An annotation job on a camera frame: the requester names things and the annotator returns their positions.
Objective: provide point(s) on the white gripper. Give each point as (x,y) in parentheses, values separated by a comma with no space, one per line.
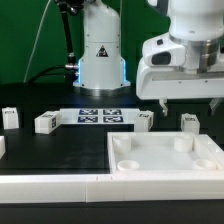
(172,68)

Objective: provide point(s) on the white square tabletop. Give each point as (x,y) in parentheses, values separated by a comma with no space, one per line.
(162,151)

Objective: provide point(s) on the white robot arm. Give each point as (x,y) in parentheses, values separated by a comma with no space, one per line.
(102,70)

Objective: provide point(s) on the white fiducial marker sheet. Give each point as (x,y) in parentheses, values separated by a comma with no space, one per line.
(98,116)

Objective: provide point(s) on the white U-shaped obstacle fence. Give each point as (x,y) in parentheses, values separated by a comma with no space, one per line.
(134,186)

